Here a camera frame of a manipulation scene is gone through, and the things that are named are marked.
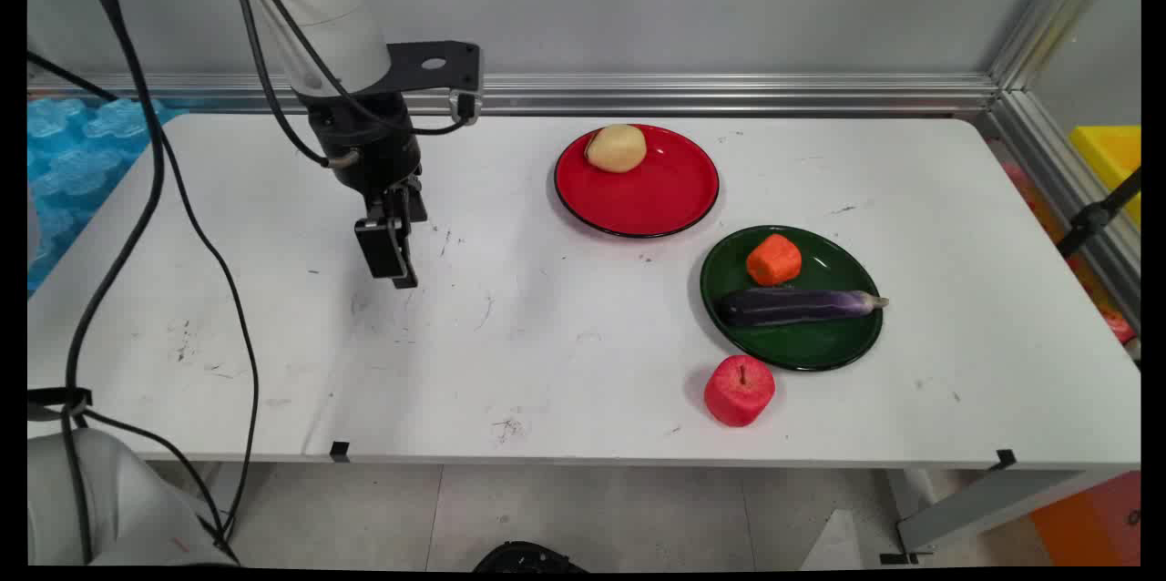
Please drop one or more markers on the red toy apple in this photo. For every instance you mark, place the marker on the red toy apple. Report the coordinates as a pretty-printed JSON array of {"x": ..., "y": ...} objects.
[{"x": 738, "y": 394}]

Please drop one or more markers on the blue bubble wrap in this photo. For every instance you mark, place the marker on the blue bubble wrap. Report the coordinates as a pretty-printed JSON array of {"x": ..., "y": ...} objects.
[{"x": 73, "y": 171}]

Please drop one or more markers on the dark green plate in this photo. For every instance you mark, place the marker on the dark green plate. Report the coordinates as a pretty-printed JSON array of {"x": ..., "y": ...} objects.
[{"x": 802, "y": 349}]

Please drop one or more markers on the short aluminium frame rail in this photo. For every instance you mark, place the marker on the short aluminium frame rail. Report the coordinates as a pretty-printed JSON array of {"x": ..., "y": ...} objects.
[{"x": 1048, "y": 162}]

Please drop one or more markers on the purple toy eggplant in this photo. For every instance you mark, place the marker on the purple toy eggplant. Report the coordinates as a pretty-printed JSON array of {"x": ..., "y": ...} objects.
[{"x": 792, "y": 308}]

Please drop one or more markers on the orange toy carrot chunk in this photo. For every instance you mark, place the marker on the orange toy carrot chunk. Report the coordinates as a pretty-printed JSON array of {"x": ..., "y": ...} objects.
[{"x": 774, "y": 260}]

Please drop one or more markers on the small red object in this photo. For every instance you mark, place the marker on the small red object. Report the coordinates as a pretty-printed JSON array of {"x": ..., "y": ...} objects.
[{"x": 1117, "y": 324}]

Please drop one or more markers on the black round object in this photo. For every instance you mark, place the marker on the black round object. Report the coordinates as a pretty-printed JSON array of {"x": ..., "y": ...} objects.
[{"x": 528, "y": 558}]

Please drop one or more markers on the yellow box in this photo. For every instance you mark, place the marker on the yellow box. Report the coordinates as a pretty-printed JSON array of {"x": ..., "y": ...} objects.
[{"x": 1111, "y": 153}]

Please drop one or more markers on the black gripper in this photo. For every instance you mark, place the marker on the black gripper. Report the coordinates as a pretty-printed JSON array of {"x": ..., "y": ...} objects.
[{"x": 364, "y": 148}]

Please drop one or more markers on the grey table support beam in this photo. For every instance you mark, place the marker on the grey table support beam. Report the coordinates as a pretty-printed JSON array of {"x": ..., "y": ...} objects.
[{"x": 984, "y": 504}]

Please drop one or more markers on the small grey wrist camera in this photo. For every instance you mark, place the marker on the small grey wrist camera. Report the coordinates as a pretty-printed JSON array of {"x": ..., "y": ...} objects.
[{"x": 466, "y": 106}]

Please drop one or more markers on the red plate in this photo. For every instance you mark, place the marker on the red plate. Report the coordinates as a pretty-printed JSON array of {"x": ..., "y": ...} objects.
[{"x": 647, "y": 194}]

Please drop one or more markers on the orange box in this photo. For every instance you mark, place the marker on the orange box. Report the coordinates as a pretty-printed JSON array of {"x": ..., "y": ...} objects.
[{"x": 1093, "y": 517}]

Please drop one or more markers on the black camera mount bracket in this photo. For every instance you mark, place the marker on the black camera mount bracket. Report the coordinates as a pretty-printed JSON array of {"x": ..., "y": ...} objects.
[{"x": 460, "y": 66}]

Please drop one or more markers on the aluminium frame post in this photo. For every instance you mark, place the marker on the aluminium frame post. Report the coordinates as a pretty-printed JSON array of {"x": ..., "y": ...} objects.
[{"x": 1057, "y": 12}]

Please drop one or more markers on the long aluminium frame rail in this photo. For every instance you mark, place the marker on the long aluminium frame rail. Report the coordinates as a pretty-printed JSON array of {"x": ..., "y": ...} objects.
[{"x": 729, "y": 94}]

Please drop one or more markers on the beige toy potato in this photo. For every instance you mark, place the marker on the beige toy potato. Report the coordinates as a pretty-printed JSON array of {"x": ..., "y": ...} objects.
[{"x": 618, "y": 148}]

